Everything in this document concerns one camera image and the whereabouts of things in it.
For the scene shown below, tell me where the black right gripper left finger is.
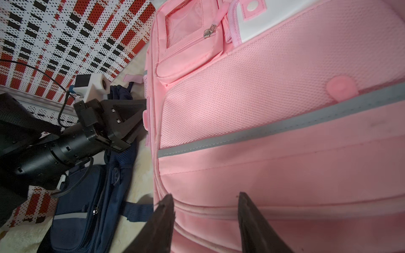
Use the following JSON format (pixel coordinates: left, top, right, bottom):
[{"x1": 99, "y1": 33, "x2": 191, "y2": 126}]
[{"x1": 124, "y1": 194, "x2": 176, "y2": 253}]

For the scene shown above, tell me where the navy blue backpack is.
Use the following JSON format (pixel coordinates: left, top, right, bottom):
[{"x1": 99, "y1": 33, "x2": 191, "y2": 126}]
[{"x1": 36, "y1": 85, "x2": 156, "y2": 253}]

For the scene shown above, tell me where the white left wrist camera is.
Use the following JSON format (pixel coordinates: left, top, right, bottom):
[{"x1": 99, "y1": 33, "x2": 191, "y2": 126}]
[{"x1": 71, "y1": 73, "x2": 111, "y2": 102}]

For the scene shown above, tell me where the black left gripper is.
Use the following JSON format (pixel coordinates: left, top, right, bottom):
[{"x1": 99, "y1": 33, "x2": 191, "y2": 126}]
[{"x1": 74, "y1": 99, "x2": 147, "y2": 152}]

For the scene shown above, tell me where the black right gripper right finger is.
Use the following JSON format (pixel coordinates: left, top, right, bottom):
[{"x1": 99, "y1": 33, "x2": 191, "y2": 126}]
[{"x1": 238, "y1": 192, "x2": 292, "y2": 253}]

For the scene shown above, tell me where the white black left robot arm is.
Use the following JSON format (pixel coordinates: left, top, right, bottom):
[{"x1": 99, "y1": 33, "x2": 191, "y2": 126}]
[{"x1": 1, "y1": 93, "x2": 147, "y2": 224}]

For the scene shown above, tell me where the pink school backpack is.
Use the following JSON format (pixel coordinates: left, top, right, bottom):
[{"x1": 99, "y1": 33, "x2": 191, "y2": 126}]
[{"x1": 143, "y1": 1, "x2": 405, "y2": 253}]

